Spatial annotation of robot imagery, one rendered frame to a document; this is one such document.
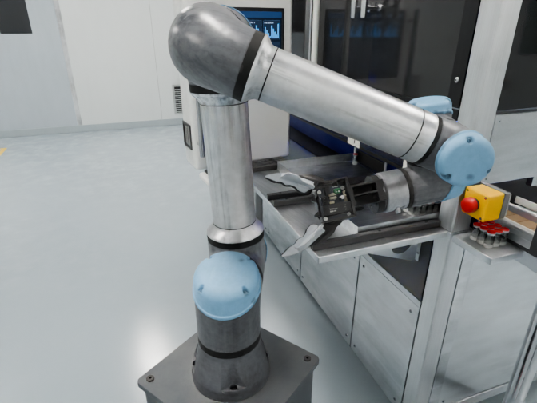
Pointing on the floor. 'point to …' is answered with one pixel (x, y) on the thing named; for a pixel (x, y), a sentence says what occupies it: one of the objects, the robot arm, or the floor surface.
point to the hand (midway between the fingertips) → (271, 216)
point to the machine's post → (435, 284)
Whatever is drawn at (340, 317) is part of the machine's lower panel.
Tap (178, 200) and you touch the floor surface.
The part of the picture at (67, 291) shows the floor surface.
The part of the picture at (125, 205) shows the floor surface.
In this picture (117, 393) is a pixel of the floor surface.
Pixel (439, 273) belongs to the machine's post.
